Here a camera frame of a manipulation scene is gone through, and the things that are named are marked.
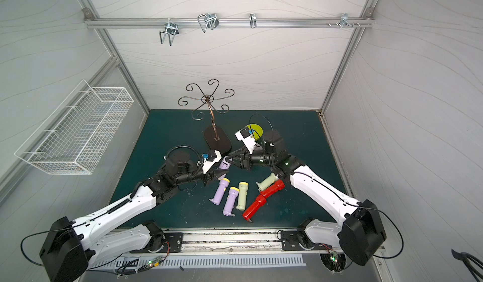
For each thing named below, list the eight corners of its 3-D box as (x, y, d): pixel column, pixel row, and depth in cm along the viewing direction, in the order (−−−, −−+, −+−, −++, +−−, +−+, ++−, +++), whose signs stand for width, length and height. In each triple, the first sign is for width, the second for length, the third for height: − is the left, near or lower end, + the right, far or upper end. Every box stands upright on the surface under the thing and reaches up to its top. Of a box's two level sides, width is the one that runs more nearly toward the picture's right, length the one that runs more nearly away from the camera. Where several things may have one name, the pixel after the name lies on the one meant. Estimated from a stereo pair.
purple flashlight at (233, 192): (222, 214, 81) (222, 213, 79) (229, 187, 89) (229, 186, 87) (234, 217, 80) (233, 215, 79) (239, 189, 88) (239, 187, 87)
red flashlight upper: (266, 200, 86) (266, 197, 84) (261, 193, 88) (261, 190, 86) (283, 187, 90) (284, 184, 88) (278, 181, 92) (279, 178, 90)
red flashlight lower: (242, 217, 81) (242, 215, 79) (258, 195, 87) (258, 193, 85) (250, 223, 79) (250, 222, 77) (266, 201, 86) (266, 199, 83)
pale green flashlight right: (260, 192, 88) (260, 190, 86) (255, 185, 90) (255, 182, 88) (279, 179, 92) (279, 177, 90) (273, 173, 95) (274, 170, 93)
